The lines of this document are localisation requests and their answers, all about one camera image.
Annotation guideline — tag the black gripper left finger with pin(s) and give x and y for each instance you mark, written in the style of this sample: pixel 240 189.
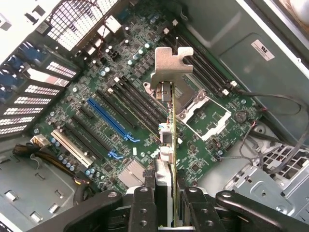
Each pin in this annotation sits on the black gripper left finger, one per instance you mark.
pixel 142 207

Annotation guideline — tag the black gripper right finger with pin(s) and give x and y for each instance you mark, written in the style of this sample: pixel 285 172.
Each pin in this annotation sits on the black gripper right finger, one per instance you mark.
pixel 200 210

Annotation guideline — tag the silver chipset heatsink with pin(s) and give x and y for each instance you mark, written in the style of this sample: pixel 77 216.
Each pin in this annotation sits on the silver chipset heatsink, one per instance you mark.
pixel 132 172

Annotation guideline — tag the green motherboard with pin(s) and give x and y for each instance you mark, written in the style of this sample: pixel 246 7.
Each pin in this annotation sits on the green motherboard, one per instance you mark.
pixel 205 149

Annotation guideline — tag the metal disk bay cage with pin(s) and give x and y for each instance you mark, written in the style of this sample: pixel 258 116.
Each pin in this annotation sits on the metal disk bay cage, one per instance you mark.
pixel 260 186

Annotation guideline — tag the metal socket cover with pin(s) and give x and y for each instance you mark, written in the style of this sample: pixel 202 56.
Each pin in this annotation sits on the metal socket cover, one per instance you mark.
pixel 218 125

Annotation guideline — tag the white expansion slot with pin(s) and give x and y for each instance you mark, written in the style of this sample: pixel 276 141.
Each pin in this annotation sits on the white expansion slot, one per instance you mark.
pixel 72 148

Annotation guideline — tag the round coin cell battery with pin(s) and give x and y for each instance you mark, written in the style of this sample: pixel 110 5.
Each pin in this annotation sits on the round coin cell battery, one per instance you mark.
pixel 240 116

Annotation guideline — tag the short black expansion slot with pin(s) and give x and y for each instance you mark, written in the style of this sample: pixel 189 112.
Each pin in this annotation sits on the short black expansion slot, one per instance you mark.
pixel 86 112

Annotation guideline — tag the CPU socket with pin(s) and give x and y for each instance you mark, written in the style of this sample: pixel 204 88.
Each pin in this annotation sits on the CPU socket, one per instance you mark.
pixel 186 96

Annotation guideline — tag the white case sticker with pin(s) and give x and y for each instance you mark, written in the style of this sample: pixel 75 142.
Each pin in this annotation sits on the white case sticker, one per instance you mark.
pixel 263 49

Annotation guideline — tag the open black PC case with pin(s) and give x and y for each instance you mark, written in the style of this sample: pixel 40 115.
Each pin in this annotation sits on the open black PC case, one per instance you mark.
pixel 229 29

